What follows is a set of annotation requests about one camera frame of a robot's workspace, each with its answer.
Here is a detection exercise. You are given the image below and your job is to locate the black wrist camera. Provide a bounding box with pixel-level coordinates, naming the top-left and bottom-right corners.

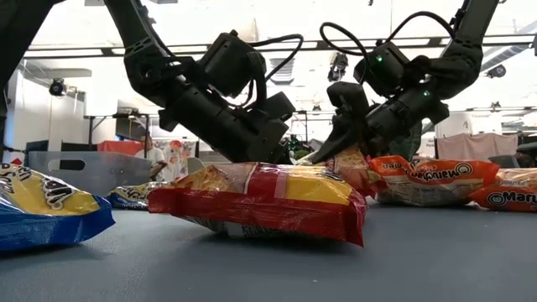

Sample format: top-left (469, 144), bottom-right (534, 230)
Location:
top-left (197, 29), bottom-right (269, 100)
top-left (353, 40), bottom-right (411, 98)

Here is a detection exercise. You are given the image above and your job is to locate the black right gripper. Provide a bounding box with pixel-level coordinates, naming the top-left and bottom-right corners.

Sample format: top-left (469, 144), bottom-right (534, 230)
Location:
top-left (311, 81), bottom-right (451, 164)

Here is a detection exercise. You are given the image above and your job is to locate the colourful poster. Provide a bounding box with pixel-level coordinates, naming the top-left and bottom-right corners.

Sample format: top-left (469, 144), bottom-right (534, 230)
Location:
top-left (165, 139), bottom-right (198, 181)

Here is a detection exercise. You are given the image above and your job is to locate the beige hanging cloth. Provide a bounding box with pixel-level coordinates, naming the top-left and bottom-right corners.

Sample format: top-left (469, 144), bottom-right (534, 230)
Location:
top-left (435, 133), bottom-right (519, 164)

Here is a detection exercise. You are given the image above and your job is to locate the black metal workstation frame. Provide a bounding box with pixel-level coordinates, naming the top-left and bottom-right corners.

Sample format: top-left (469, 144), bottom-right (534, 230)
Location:
top-left (86, 109), bottom-right (150, 148)

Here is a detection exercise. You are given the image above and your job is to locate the white light strip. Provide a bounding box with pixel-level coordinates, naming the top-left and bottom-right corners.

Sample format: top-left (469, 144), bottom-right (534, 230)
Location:
top-left (328, 38), bottom-right (431, 48)
top-left (25, 49), bottom-right (104, 58)
top-left (482, 34), bottom-right (536, 44)

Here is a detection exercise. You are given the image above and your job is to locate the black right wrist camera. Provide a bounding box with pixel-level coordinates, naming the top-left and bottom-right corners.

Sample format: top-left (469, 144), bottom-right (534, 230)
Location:
top-left (353, 40), bottom-right (411, 98)

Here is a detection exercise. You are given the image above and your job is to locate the person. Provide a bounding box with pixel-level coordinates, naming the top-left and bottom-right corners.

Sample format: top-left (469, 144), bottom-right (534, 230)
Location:
top-left (133, 133), bottom-right (169, 182)

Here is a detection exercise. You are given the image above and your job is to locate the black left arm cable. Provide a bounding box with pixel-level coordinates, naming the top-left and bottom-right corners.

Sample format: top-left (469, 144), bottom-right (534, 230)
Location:
top-left (247, 33), bottom-right (305, 110)

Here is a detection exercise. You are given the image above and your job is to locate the small black monitor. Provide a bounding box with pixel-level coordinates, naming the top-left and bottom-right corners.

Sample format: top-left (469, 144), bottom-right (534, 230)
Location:
top-left (24, 139), bottom-right (50, 153)
top-left (60, 141), bottom-right (98, 153)

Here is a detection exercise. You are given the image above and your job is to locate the gray office chair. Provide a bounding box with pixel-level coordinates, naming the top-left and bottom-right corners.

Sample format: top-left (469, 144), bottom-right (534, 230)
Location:
top-left (488, 154), bottom-right (521, 169)

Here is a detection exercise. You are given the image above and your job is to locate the black office chair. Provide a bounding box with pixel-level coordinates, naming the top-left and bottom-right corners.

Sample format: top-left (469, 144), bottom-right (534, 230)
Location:
top-left (515, 142), bottom-right (537, 169)

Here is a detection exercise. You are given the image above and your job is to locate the black hanging ceiling camera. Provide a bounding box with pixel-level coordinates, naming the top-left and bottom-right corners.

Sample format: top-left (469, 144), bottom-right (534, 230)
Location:
top-left (326, 52), bottom-right (349, 83)

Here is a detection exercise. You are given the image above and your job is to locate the blue Maruchan noodle pack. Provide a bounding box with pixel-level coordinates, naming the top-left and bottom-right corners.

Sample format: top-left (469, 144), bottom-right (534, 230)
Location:
top-left (0, 162), bottom-right (117, 253)
top-left (107, 180), bottom-right (171, 211)

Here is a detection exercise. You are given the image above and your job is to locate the blue-gray table mat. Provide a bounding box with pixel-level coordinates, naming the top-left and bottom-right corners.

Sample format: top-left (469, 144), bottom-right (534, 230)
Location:
top-left (0, 196), bottom-right (537, 302)

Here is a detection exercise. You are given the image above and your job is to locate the red Maruchan noodle pack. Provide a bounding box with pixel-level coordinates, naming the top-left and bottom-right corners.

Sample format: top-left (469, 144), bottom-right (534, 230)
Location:
top-left (322, 144), bottom-right (381, 199)
top-left (147, 162), bottom-right (369, 247)

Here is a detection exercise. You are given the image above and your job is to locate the dark gray plastic bin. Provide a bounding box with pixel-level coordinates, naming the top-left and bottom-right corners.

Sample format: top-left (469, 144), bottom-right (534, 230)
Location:
top-left (27, 150), bottom-right (153, 198)

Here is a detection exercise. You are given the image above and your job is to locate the red-orange panel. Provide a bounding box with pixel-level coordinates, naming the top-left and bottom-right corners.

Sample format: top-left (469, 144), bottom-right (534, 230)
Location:
top-left (96, 140), bottom-right (143, 157)

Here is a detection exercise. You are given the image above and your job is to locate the orange-red Maruchan noodle pack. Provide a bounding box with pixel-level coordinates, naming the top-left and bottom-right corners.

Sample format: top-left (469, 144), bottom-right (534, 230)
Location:
top-left (468, 168), bottom-right (537, 213)

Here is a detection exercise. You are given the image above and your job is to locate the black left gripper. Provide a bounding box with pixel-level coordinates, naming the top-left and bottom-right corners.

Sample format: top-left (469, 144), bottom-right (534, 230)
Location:
top-left (158, 86), bottom-right (297, 164)

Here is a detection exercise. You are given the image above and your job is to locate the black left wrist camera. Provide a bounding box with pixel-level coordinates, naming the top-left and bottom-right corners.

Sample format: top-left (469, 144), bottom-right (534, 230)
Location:
top-left (197, 29), bottom-right (269, 100)

